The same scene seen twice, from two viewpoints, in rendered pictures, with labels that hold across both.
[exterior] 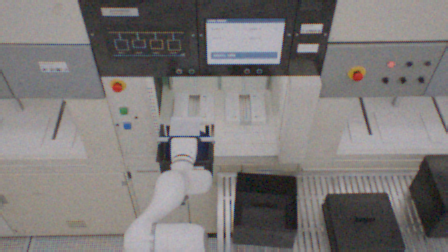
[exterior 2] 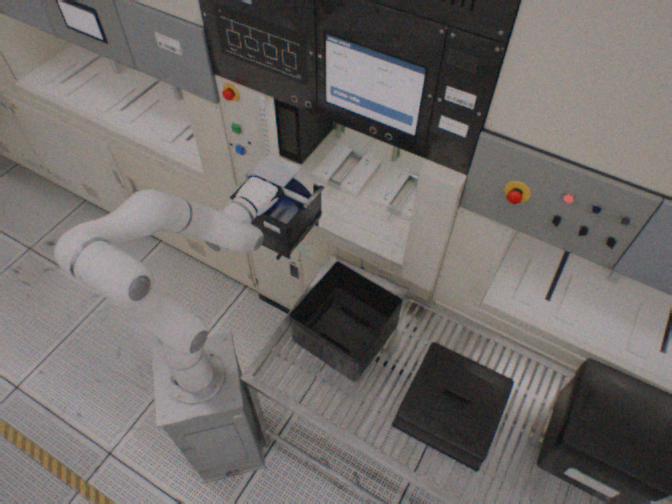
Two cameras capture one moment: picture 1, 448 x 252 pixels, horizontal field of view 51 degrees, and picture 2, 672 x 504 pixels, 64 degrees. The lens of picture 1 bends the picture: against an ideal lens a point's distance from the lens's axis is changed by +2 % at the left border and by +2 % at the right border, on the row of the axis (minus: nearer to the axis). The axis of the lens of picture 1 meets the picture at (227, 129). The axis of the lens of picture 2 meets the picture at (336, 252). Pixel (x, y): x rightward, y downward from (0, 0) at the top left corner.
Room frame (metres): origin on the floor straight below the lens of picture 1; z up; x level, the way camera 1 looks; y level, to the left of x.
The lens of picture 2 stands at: (0.28, -0.61, 2.47)
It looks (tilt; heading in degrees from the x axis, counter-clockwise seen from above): 54 degrees down; 31
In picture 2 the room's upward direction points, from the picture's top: 1 degrees clockwise
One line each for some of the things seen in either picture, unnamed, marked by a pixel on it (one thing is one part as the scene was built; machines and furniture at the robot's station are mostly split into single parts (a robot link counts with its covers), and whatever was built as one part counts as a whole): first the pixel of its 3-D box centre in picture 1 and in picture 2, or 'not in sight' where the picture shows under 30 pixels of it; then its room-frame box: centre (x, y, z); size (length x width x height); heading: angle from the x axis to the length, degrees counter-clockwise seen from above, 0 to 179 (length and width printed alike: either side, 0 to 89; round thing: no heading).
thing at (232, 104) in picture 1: (245, 107); (405, 193); (1.65, -0.09, 0.89); 0.22 x 0.21 x 0.04; 2
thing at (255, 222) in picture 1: (264, 209); (345, 320); (1.06, -0.17, 0.85); 0.28 x 0.28 x 0.17; 86
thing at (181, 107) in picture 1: (194, 108); (346, 168); (1.64, 0.18, 0.89); 0.22 x 0.21 x 0.04; 2
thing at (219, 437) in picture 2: not in sight; (215, 415); (0.65, 0.16, 0.38); 0.28 x 0.28 x 0.76; 47
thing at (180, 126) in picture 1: (187, 151); (278, 204); (1.19, 0.17, 1.11); 0.24 x 0.20 x 0.32; 91
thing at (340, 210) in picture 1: (362, 224); (454, 400); (1.01, -0.61, 0.83); 0.29 x 0.29 x 0.13; 3
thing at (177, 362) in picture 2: not in sight; (166, 329); (0.65, 0.19, 1.07); 0.19 x 0.12 x 0.24; 91
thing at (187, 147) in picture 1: (183, 151); (255, 197); (1.08, 0.17, 1.25); 0.11 x 0.10 x 0.07; 1
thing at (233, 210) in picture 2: (182, 182); (227, 229); (0.94, 0.16, 1.25); 0.13 x 0.09 x 0.08; 1
